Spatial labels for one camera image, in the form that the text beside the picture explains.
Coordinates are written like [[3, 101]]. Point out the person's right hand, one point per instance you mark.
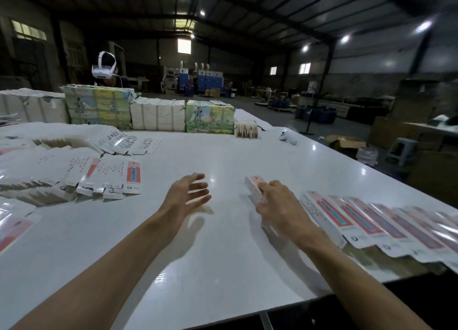
[[285, 210]]

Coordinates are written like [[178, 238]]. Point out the person's left hand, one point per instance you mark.
[[184, 197]]

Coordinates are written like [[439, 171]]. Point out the toothbrush carton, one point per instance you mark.
[[254, 183]]

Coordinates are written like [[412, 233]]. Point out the pile of carton blanks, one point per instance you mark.
[[50, 176]]

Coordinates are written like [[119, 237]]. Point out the person's right forearm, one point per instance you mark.
[[372, 287]]

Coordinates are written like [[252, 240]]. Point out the person's left forearm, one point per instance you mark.
[[96, 283]]

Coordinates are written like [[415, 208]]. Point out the small white object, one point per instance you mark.
[[288, 137]]

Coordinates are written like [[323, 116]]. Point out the green printed carton bundle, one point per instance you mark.
[[210, 116]]

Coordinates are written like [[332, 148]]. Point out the row of white cartons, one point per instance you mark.
[[32, 106], [157, 114]]

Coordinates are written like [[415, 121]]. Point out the small black tool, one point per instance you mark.
[[262, 125]]

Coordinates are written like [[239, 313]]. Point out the open cardboard box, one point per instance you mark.
[[343, 144]]

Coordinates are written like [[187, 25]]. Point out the small beige card stack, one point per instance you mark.
[[246, 129]]

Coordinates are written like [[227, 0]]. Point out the white plastic bags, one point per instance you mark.
[[367, 156]]

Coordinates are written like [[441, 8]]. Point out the blue bins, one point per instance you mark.
[[316, 114]]

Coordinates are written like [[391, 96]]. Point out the black floor stand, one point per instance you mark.
[[315, 101]]

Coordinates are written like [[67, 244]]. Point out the blue machine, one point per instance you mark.
[[207, 81]]

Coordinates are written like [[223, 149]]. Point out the green yellow carton bundle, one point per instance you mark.
[[99, 106]]

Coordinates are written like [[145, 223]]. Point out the white stool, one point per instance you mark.
[[402, 151]]

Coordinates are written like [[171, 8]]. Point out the tall cardboard box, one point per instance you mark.
[[404, 119]]

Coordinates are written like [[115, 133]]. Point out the square bright window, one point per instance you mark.
[[184, 46]]

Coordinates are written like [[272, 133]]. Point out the large cardboard box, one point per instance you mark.
[[433, 176]]

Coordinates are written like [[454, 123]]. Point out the white headset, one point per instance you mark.
[[104, 66]]

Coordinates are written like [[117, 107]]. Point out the pile of white sheets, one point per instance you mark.
[[445, 122]]

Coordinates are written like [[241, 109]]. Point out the small wall window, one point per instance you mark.
[[273, 71]]

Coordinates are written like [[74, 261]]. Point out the double wall window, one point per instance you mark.
[[305, 68]]

